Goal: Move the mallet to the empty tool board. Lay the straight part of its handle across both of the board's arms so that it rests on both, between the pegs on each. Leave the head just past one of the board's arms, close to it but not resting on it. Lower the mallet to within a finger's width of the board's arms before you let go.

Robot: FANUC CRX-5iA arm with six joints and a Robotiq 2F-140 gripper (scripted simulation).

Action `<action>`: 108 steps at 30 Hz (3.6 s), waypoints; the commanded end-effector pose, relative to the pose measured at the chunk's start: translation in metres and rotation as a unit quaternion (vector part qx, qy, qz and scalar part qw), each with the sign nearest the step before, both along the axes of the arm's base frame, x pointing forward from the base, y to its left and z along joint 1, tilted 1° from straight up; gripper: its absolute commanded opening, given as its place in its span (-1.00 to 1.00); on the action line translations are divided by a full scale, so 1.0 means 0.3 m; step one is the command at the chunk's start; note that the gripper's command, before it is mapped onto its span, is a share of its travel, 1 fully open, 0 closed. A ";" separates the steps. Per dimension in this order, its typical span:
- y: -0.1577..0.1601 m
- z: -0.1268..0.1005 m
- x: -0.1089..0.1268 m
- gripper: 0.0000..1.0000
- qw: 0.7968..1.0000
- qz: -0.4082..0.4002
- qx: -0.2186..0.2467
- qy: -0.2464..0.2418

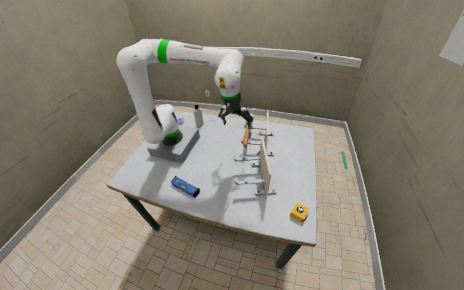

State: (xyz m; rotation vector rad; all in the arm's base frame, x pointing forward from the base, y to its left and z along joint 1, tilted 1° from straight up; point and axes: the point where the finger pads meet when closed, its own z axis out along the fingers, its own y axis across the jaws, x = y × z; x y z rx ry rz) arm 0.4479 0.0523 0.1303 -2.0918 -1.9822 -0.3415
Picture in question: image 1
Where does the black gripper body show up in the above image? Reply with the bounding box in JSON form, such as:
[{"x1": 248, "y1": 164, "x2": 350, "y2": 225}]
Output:
[{"x1": 226, "y1": 103, "x2": 242, "y2": 114}]

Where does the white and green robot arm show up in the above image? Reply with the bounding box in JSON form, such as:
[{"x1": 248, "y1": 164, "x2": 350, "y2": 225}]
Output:
[{"x1": 117, "y1": 38, "x2": 244, "y2": 146}]

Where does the white bottle with black cap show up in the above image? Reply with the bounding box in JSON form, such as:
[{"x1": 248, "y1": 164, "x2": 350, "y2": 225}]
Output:
[{"x1": 193, "y1": 105, "x2": 204, "y2": 127}]

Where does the blue spirit level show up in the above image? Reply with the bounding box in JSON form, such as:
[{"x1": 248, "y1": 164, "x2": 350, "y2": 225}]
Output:
[{"x1": 170, "y1": 176, "x2": 200, "y2": 198}]

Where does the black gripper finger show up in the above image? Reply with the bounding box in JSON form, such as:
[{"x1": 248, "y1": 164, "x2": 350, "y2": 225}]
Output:
[
  {"x1": 218, "y1": 105, "x2": 232, "y2": 125},
  {"x1": 235, "y1": 107, "x2": 254, "y2": 129}
]

